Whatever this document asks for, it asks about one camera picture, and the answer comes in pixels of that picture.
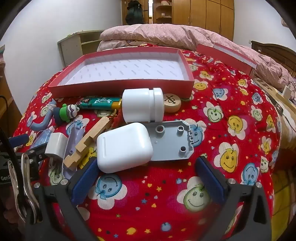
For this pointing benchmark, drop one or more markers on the white plastic jar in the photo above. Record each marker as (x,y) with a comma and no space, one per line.
(138,104)

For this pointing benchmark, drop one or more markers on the blue-grey curved toy pipe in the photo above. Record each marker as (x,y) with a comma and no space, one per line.
(40,125)

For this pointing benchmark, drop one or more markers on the round wooden chess piece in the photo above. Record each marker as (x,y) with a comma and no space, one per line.
(172,103)

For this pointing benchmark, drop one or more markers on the green hat toy figure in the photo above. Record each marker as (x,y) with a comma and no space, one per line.
(66,112)

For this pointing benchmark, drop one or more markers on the white charger adapter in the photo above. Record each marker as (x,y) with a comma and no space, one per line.
(55,146)

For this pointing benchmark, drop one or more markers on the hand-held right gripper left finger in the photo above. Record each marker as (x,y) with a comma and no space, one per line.
(84,179)

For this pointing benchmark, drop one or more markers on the pink quilt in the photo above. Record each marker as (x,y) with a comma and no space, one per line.
(161,34)

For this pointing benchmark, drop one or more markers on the grey-green open shelf unit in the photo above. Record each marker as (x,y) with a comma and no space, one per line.
(69,48)

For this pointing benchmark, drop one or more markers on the dark hanging coat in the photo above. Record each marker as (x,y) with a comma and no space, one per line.
(134,14)

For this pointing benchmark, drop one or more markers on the red printed blanket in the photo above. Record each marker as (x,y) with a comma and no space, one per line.
(161,197)

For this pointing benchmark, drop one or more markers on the dark wooden headboard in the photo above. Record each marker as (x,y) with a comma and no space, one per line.
(277,53)

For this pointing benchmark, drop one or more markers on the red cardboard box tray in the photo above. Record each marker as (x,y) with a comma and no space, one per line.
(129,69)

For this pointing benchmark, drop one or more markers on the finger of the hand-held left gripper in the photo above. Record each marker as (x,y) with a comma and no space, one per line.
(34,154)
(19,140)

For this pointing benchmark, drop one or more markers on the metal spring clamp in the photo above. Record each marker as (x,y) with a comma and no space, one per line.
(25,176)

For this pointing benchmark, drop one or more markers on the white earbud case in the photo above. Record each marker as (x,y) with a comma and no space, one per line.
(124,148)

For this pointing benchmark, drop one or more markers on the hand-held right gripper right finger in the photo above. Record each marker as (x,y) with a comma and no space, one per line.
(210,180)

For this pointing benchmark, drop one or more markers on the white plug charger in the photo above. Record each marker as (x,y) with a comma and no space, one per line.
(286,90)

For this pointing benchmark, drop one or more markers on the wooden puzzle block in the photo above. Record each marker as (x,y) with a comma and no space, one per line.
(92,136)

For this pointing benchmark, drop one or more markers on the red cardboard box lid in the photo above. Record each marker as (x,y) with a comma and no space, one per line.
(231,58)

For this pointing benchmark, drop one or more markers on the lavender plastic piece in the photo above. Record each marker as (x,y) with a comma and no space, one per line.
(75,136)

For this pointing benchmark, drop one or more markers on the wooden wardrobe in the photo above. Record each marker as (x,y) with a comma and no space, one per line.
(203,14)

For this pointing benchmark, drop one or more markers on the green lighter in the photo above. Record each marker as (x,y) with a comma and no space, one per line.
(101,103)

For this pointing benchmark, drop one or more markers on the wooden corner shelf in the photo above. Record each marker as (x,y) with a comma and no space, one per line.
(163,11)

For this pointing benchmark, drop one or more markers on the green pink box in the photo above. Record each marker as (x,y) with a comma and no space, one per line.
(2,53)

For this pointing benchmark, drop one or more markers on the wooden cabinet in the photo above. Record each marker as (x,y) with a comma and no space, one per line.
(7,104)

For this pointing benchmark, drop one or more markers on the grey plastic plate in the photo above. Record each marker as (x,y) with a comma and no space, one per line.
(168,143)

